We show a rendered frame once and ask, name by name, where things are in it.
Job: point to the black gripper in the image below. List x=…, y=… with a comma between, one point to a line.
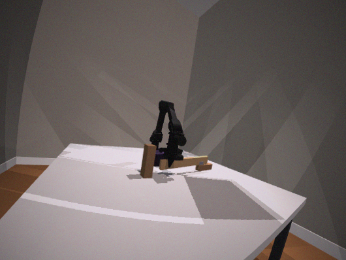
x=170, y=153

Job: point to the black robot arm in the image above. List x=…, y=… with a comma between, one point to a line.
x=176, y=135

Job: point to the brown wooden rail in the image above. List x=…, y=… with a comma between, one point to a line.
x=189, y=161

